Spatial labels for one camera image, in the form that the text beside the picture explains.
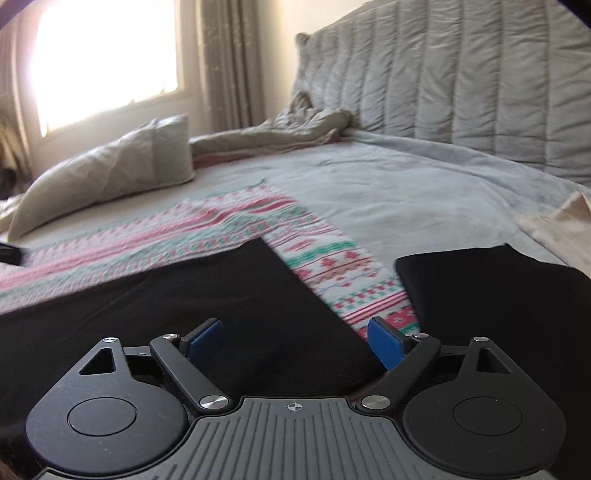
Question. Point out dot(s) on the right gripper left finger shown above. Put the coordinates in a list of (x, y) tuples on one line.
[(181, 359)]

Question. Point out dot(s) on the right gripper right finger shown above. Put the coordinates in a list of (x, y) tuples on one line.
[(406, 359)]

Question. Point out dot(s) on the black pants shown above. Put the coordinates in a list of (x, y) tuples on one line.
[(279, 338)]

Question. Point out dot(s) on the black folded garment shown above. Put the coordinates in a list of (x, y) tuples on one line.
[(535, 311)]

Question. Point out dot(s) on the patterned knit bedspread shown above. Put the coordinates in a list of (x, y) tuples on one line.
[(339, 215)]

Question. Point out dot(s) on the beige pillow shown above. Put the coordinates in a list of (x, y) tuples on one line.
[(151, 157)]

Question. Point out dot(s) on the cream cloth on bed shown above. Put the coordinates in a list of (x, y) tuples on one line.
[(566, 232)]

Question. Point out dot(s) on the crumpled beige blanket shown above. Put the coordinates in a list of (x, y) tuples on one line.
[(300, 125)]

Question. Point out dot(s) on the beige left curtain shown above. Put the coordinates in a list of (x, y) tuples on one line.
[(16, 172)]

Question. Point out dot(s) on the beige curtain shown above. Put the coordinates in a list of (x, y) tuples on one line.
[(16, 172), (228, 36)]

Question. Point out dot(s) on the grey quilted headboard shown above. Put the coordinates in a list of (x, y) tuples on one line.
[(507, 78)]

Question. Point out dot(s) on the bright window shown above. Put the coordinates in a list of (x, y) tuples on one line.
[(94, 57)]

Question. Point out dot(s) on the beige right curtain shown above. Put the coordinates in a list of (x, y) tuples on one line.
[(228, 36)]

